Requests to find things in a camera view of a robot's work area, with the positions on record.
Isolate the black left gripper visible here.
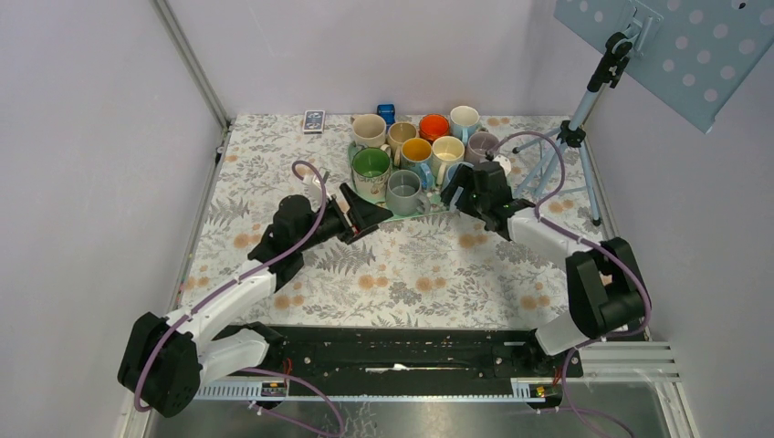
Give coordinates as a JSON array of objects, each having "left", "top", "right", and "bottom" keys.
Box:
[{"left": 296, "top": 182, "right": 392, "bottom": 253}]

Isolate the cream yellow mug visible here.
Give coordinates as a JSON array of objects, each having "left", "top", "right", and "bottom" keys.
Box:
[{"left": 431, "top": 136, "right": 465, "bottom": 186}]

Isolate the lilac mug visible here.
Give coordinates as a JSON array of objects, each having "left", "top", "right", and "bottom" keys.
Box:
[{"left": 465, "top": 131, "right": 500, "bottom": 164}]

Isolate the grey mug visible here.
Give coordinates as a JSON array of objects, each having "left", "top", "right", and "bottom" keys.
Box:
[{"left": 386, "top": 170, "right": 431, "bottom": 217}]

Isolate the beige cartoon print mug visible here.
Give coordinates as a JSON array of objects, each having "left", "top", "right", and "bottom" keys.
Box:
[{"left": 350, "top": 144, "right": 392, "bottom": 203}]

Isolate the blue butterfly mug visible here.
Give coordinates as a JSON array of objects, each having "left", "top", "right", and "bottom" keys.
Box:
[{"left": 398, "top": 138, "right": 434, "bottom": 190}]

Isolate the light blue faceted mug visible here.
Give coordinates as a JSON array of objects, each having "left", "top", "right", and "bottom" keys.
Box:
[{"left": 449, "top": 105, "right": 486, "bottom": 145}]

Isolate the orange mug with black handle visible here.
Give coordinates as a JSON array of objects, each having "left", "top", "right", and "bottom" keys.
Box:
[{"left": 418, "top": 114, "right": 451, "bottom": 143}]

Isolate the round beige glazed mug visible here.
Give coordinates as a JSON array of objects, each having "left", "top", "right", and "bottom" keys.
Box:
[{"left": 387, "top": 121, "right": 418, "bottom": 167}]

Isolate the beige seahorse print mug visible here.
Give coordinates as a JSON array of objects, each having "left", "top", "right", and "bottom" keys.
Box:
[{"left": 350, "top": 114, "right": 387, "bottom": 148}]

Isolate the pale blue ribbed mug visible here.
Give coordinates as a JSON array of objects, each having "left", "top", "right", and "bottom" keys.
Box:
[{"left": 442, "top": 162, "right": 460, "bottom": 190}]

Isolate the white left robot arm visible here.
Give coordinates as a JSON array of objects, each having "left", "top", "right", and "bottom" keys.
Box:
[{"left": 117, "top": 183, "right": 393, "bottom": 417}]

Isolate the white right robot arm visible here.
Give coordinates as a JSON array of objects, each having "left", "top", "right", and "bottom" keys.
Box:
[{"left": 441, "top": 162, "right": 652, "bottom": 376}]

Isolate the green floral bird tray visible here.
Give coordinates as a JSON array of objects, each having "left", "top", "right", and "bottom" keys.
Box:
[{"left": 347, "top": 137, "right": 485, "bottom": 219}]

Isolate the floral tablecloth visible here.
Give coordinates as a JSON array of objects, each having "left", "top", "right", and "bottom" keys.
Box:
[{"left": 179, "top": 114, "right": 568, "bottom": 329}]

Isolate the blue toy car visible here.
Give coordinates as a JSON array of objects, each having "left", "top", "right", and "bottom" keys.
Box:
[{"left": 376, "top": 103, "right": 396, "bottom": 127}]

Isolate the playing card box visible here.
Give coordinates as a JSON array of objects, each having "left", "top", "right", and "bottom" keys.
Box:
[{"left": 302, "top": 109, "right": 326, "bottom": 134}]

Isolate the light blue tripod stand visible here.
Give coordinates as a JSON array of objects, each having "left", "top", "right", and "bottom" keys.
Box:
[{"left": 515, "top": 31, "right": 638, "bottom": 226}]

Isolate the blue dotted panel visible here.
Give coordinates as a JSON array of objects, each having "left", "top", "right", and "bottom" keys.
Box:
[{"left": 554, "top": 0, "right": 773, "bottom": 133}]

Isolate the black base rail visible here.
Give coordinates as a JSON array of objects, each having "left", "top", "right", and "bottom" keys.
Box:
[{"left": 249, "top": 322, "right": 567, "bottom": 386}]

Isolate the white slotted cable duct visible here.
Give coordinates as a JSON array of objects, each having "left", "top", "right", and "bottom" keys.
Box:
[{"left": 194, "top": 376, "right": 549, "bottom": 402}]

